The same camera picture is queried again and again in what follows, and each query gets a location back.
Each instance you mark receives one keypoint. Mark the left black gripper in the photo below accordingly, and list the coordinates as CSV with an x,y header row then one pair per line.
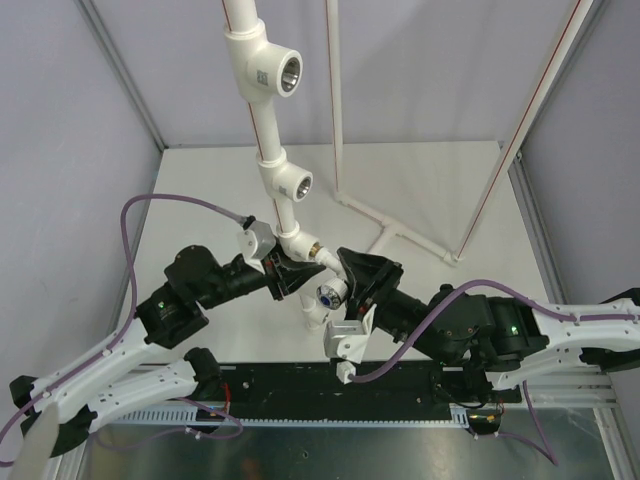
x,y
293,275

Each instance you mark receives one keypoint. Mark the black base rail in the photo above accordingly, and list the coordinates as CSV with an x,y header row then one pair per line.
x,y
417,390

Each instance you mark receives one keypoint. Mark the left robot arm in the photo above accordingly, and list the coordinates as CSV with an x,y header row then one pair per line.
x,y
91,392

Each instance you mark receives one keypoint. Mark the aluminium table frame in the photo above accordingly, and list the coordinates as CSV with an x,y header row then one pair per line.
x,y
568,425

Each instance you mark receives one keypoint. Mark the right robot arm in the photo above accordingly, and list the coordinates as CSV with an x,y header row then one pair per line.
x,y
487,327

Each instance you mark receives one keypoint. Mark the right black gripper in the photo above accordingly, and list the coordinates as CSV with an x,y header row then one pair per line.
x,y
370,278

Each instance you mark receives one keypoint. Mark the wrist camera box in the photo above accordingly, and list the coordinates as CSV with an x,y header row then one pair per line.
x,y
256,240
345,341

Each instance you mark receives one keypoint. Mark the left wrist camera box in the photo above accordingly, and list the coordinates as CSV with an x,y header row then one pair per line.
x,y
256,240

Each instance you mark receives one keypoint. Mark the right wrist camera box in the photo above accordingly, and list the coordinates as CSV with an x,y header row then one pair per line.
x,y
345,341

